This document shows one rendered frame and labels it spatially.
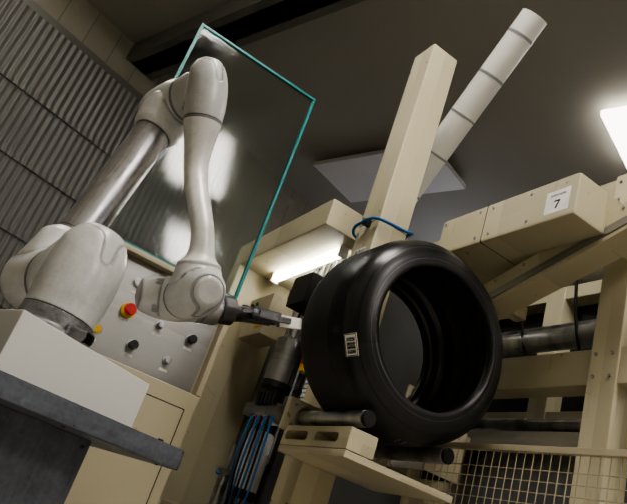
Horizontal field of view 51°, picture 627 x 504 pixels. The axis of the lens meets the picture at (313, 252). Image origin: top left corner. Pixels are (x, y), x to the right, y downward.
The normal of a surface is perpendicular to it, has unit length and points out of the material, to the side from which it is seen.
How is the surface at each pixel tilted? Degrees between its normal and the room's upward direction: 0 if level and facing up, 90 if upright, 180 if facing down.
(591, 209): 90
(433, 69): 90
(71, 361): 90
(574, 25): 180
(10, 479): 90
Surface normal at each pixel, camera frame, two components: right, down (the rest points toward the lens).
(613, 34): -0.31, 0.86
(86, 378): 0.75, -0.04
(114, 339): 0.51, -0.21
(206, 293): 0.48, 0.00
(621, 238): -0.14, 0.76
